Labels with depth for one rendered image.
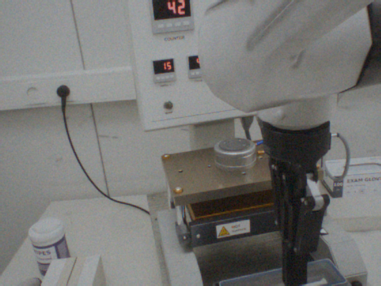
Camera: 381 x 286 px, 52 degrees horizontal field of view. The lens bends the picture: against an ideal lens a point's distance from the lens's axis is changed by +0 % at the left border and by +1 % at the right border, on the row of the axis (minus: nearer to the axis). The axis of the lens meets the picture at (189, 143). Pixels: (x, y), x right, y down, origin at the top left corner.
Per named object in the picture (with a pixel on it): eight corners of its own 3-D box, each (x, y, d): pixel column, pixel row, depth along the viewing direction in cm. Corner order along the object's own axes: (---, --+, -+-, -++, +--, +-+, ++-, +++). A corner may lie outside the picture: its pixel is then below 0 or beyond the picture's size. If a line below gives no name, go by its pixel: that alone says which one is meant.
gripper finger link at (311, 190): (308, 152, 46) (331, 169, 41) (308, 191, 48) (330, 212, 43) (288, 154, 46) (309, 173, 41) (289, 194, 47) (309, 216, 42)
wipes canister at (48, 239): (47, 260, 110) (34, 215, 105) (77, 258, 110) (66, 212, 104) (35, 282, 102) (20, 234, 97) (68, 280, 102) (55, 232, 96)
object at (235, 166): (162, 180, 91) (154, 128, 86) (287, 159, 95) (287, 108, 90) (179, 242, 68) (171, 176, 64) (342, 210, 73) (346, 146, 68)
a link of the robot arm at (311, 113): (271, 88, 39) (272, 139, 41) (390, 71, 40) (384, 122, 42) (237, 65, 50) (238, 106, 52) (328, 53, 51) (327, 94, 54)
